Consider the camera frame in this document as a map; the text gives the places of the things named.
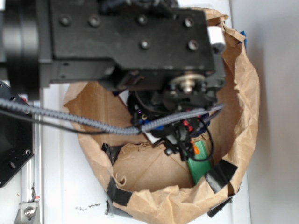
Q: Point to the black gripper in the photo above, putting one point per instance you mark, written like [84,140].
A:
[160,52]

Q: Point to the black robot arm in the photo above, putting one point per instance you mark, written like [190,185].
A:
[22,25]

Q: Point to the orange toy carrot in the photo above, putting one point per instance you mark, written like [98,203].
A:
[195,149]

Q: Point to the green wooden block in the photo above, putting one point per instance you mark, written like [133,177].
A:
[199,169]

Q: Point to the brown paper bag bin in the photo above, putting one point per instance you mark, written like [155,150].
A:
[158,189]

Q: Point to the white tray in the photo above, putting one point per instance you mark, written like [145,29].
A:
[71,192]

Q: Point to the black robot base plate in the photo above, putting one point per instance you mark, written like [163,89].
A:
[16,143]

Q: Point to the aluminium extrusion rail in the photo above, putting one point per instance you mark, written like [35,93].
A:
[32,172]

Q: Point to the metal corner bracket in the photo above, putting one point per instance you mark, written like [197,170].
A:
[28,213]

